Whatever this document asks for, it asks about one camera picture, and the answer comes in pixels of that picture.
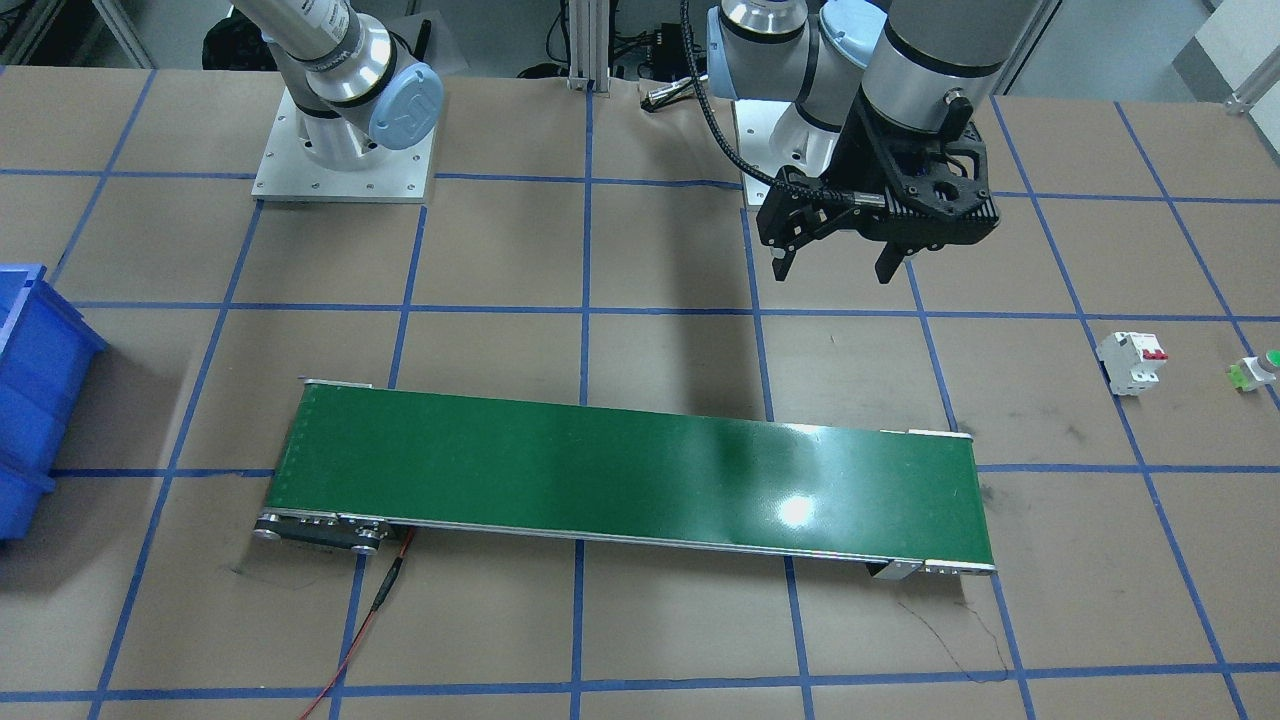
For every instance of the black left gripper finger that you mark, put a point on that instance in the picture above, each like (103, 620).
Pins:
(788, 221)
(891, 257)

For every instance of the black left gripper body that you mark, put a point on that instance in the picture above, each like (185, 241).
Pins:
(862, 150)

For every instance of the white circuit breaker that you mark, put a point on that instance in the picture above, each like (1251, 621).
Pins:
(1131, 361)

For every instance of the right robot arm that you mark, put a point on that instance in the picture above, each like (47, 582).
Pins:
(360, 89)

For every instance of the blue plastic bin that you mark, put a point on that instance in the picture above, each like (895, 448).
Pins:
(46, 350)

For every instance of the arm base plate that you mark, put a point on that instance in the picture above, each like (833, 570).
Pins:
(776, 133)
(310, 159)

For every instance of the green conveyor belt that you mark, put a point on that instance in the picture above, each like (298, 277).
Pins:
(359, 460)

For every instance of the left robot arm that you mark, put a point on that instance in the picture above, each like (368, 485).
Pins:
(895, 84)

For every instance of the black power adapter box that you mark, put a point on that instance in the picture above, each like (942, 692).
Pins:
(666, 58)

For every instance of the green push button switch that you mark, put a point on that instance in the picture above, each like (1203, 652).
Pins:
(1254, 372)

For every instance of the aluminium frame post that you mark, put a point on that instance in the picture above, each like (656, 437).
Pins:
(590, 45)

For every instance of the silver metal connector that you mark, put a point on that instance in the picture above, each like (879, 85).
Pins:
(676, 91)

